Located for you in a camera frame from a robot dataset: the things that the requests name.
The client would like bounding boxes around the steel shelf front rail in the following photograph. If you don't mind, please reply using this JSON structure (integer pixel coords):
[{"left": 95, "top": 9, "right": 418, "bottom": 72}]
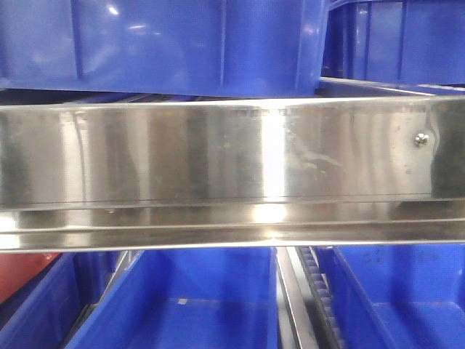
[{"left": 1, "top": 95, "right": 464, "bottom": 252}]

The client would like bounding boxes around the lower roller track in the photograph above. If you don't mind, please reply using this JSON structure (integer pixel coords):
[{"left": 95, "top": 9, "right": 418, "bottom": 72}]
[{"left": 276, "top": 246, "right": 346, "bottom": 349}]

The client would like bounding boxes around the large blue bin centre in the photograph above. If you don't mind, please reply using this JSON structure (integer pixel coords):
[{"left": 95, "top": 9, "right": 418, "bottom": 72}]
[{"left": 1, "top": 1, "right": 328, "bottom": 98}]

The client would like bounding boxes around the lower blue bin centre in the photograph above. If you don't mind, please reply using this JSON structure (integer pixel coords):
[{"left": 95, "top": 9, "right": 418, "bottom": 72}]
[{"left": 68, "top": 247, "right": 278, "bottom": 348}]

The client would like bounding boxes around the blue bin far right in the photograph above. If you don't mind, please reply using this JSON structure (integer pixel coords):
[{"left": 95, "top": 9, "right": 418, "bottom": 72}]
[{"left": 321, "top": 1, "right": 464, "bottom": 87}]

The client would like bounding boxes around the lower blue bin left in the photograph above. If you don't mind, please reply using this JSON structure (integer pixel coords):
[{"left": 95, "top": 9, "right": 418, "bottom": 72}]
[{"left": 1, "top": 252, "right": 119, "bottom": 348}]

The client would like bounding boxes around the rail screw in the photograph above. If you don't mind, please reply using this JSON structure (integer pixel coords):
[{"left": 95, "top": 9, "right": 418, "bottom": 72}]
[{"left": 413, "top": 132, "right": 429, "bottom": 147}]

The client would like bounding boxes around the lower blue bin right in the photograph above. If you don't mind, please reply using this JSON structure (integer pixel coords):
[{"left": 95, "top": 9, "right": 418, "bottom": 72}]
[{"left": 315, "top": 244, "right": 464, "bottom": 348}]

